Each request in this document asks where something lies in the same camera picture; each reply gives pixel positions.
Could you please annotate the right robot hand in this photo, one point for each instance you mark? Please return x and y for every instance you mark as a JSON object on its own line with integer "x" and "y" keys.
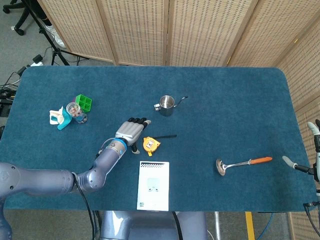
{"x": 318, "y": 165}

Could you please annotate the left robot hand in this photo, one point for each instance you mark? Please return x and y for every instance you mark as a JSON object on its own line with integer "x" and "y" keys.
{"x": 130, "y": 132}

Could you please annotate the yellow tape measure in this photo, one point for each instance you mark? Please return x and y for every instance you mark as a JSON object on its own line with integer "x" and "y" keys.
{"x": 149, "y": 144}

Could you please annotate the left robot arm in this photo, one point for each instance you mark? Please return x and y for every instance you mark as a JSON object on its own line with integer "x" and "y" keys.
{"x": 50, "y": 181}

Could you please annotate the steel gooseneck pitcher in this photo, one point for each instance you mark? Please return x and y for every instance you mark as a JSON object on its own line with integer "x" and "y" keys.
{"x": 167, "y": 106}

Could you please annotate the green plastic basket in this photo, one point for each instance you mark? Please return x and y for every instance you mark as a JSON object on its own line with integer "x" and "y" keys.
{"x": 84, "y": 102}

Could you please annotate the clear plastic jar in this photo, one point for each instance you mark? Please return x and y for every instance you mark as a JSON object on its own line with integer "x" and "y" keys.
{"x": 75, "y": 111}

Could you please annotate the white notepad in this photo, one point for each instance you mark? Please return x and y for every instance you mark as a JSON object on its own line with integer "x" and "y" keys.
{"x": 153, "y": 195}

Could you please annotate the teal and white cloth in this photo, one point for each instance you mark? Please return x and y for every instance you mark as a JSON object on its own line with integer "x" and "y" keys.
{"x": 63, "y": 122}

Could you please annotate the blue felt table cover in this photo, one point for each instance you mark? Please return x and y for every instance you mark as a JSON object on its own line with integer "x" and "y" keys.
{"x": 200, "y": 130}

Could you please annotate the grey robot torso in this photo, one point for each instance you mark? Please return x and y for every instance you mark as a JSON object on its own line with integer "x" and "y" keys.
{"x": 150, "y": 226}

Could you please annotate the wicker folding screen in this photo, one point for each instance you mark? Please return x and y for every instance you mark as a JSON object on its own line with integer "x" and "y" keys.
{"x": 140, "y": 30}

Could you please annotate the black tripod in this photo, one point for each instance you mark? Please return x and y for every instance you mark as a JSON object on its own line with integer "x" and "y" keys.
{"x": 53, "y": 47}

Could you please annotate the metal table leg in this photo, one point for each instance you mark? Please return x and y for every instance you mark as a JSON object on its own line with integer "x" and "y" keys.
{"x": 217, "y": 225}

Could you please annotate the white power strip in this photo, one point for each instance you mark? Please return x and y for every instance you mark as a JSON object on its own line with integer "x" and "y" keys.
{"x": 37, "y": 60}

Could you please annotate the white sneaker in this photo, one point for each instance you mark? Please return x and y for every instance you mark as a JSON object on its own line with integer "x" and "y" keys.
{"x": 57, "y": 37}

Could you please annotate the black office chair base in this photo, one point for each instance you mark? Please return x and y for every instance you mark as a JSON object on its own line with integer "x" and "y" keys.
{"x": 21, "y": 18}

